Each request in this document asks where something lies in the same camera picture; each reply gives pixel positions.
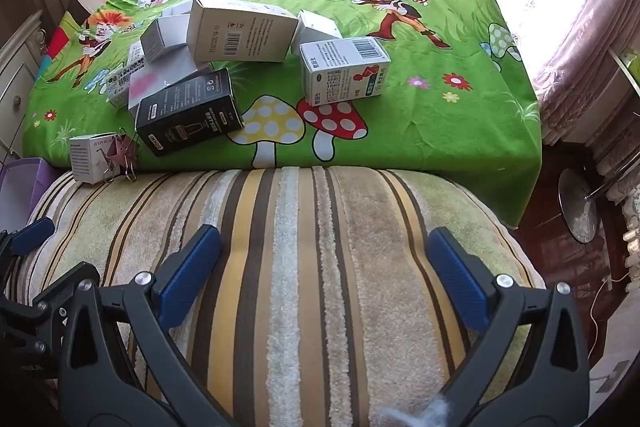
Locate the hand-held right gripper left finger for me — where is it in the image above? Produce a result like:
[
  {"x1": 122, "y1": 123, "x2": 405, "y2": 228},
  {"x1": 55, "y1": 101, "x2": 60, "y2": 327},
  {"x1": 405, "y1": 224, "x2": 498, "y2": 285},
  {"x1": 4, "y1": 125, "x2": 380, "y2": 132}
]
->
[{"x1": 57, "y1": 224, "x2": 236, "y2": 427}]

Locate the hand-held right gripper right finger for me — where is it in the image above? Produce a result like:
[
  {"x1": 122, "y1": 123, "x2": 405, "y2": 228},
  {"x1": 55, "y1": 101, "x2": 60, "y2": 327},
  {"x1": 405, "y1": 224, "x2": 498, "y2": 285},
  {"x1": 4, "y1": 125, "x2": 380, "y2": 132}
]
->
[{"x1": 427, "y1": 227, "x2": 592, "y2": 427}]

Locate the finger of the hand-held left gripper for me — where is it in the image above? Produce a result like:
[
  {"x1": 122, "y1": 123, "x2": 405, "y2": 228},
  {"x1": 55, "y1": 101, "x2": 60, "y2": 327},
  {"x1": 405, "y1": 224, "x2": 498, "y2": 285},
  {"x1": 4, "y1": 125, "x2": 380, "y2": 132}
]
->
[
  {"x1": 0, "y1": 217, "x2": 56, "y2": 270},
  {"x1": 0, "y1": 263, "x2": 101, "y2": 373}
]

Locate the purple cardboard box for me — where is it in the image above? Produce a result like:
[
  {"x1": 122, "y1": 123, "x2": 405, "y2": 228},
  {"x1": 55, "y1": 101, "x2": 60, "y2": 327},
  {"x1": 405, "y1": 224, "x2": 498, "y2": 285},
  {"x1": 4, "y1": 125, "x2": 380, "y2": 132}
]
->
[{"x1": 0, "y1": 157, "x2": 48, "y2": 233}]

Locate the small white clip box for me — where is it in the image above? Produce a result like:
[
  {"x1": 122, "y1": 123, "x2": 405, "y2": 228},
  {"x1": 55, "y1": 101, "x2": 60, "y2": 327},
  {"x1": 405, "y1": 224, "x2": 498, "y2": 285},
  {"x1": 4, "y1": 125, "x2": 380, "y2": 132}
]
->
[{"x1": 69, "y1": 133, "x2": 118, "y2": 184}]

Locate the black box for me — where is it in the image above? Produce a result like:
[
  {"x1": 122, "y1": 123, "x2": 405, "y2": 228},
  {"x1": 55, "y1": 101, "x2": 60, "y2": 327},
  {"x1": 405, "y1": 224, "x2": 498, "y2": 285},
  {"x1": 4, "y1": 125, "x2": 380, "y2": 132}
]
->
[{"x1": 135, "y1": 68, "x2": 245, "y2": 156}]

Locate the long white green barcode box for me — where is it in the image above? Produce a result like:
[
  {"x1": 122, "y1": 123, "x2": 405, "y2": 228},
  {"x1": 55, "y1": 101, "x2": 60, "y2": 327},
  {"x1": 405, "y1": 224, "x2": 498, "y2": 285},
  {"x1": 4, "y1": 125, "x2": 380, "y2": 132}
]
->
[{"x1": 107, "y1": 41, "x2": 151, "y2": 108}]

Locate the white box pink blot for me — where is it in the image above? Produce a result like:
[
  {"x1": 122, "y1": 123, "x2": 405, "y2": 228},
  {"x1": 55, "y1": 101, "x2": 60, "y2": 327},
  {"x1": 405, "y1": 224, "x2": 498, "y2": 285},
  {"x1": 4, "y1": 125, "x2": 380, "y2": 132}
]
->
[{"x1": 127, "y1": 47, "x2": 213, "y2": 118}]

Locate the grey-white box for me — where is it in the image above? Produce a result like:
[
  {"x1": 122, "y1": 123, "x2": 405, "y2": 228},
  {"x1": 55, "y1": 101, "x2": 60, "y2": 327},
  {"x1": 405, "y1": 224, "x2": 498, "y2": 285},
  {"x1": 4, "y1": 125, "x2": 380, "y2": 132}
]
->
[{"x1": 140, "y1": 14, "x2": 191, "y2": 62}]

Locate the white medicine box red figure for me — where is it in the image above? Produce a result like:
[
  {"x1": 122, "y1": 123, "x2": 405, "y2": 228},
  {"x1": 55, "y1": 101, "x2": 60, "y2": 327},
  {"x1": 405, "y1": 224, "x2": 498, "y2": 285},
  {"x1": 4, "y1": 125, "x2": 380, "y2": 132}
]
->
[{"x1": 299, "y1": 36, "x2": 392, "y2": 108}]

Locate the large white barcode box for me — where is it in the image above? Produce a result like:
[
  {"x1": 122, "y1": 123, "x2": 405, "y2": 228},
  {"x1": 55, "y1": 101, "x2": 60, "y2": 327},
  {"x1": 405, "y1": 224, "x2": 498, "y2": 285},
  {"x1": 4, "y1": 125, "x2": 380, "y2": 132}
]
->
[{"x1": 186, "y1": 0, "x2": 299, "y2": 64}]

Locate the plain white box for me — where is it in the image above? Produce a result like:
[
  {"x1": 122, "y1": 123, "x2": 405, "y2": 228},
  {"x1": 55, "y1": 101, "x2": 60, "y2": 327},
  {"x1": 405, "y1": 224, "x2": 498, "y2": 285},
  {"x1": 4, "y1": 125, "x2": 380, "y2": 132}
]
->
[{"x1": 162, "y1": 2, "x2": 193, "y2": 20}]

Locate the pink binder clip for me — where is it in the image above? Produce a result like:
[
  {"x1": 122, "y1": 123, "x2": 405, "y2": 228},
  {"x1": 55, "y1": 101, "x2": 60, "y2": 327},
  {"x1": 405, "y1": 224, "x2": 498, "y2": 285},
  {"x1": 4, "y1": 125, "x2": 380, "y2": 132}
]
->
[{"x1": 102, "y1": 132, "x2": 141, "y2": 182}]

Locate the round metal stand base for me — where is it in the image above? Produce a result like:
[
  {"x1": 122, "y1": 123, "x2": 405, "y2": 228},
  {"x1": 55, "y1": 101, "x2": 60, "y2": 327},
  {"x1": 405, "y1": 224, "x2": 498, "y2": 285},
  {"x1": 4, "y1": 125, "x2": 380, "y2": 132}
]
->
[{"x1": 557, "y1": 167, "x2": 601, "y2": 244}]

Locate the cream carved dresser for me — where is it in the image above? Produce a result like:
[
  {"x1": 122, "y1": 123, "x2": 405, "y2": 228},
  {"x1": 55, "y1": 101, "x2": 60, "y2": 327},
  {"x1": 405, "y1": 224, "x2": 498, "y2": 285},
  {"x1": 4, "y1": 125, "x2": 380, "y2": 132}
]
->
[{"x1": 0, "y1": 9, "x2": 48, "y2": 158}]

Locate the printed green blanket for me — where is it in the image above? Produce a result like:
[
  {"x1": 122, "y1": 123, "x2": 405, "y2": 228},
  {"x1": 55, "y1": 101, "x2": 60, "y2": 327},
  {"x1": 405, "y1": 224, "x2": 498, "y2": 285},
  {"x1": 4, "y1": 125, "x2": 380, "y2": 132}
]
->
[{"x1": 22, "y1": 0, "x2": 543, "y2": 228}]

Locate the floral pink curtain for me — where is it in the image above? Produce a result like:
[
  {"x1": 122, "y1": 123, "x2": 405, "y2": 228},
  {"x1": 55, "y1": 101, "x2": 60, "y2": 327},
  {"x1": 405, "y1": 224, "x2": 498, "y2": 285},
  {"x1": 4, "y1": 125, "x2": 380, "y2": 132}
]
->
[{"x1": 530, "y1": 0, "x2": 640, "y2": 142}]

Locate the white cable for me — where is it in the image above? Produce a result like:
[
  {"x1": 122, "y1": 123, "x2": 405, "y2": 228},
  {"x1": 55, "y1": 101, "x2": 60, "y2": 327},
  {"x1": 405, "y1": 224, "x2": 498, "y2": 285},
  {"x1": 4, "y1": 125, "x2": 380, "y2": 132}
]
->
[{"x1": 587, "y1": 274, "x2": 621, "y2": 358}]

